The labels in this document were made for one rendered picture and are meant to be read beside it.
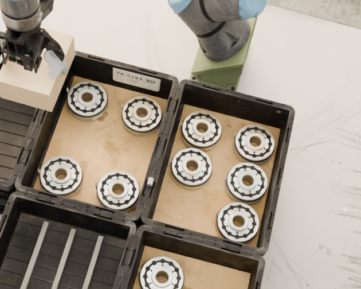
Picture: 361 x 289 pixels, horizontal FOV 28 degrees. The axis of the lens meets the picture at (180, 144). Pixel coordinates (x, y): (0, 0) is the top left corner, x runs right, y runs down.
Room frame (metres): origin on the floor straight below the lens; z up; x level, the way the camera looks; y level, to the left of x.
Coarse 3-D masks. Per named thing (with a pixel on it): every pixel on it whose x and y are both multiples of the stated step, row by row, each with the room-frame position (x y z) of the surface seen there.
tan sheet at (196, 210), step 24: (240, 120) 0.91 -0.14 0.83; (168, 168) 0.74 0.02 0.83; (192, 168) 0.75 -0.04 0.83; (216, 168) 0.76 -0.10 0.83; (264, 168) 0.79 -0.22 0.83; (168, 192) 0.67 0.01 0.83; (192, 192) 0.68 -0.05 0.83; (216, 192) 0.70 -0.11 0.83; (168, 216) 0.61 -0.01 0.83; (192, 216) 0.62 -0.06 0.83
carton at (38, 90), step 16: (48, 32) 0.88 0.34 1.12; (64, 48) 0.84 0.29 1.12; (16, 64) 0.78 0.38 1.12; (0, 80) 0.73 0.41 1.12; (16, 80) 0.74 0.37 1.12; (32, 80) 0.75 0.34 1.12; (48, 80) 0.76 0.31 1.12; (64, 80) 0.80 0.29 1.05; (16, 96) 0.73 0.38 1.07; (32, 96) 0.72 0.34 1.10; (48, 96) 0.72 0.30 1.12
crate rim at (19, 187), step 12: (96, 60) 0.95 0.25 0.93; (108, 60) 0.95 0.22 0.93; (144, 72) 0.94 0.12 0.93; (156, 72) 0.94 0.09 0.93; (168, 108) 0.85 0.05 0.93; (36, 132) 0.72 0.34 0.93; (156, 144) 0.75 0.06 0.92; (156, 156) 0.72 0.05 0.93; (24, 168) 0.62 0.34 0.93; (144, 180) 0.65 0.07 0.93; (24, 192) 0.56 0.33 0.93; (36, 192) 0.57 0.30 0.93; (144, 192) 0.62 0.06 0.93; (72, 204) 0.56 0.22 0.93; (84, 204) 0.56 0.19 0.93; (120, 216) 0.55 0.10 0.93; (132, 216) 0.56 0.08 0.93
